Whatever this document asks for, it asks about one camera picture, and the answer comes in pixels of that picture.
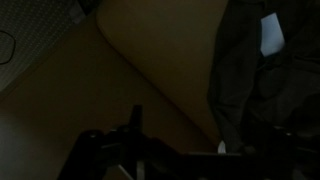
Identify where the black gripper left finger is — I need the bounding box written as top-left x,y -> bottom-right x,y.
57,104 -> 188,180

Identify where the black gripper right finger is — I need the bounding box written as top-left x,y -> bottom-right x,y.
239,125 -> 320,180

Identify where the grey patterned mattress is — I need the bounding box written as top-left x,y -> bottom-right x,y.
0,0 -> 86,93

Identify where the dark green t-shirt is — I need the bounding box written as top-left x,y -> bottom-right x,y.
205,0 -> 320,158

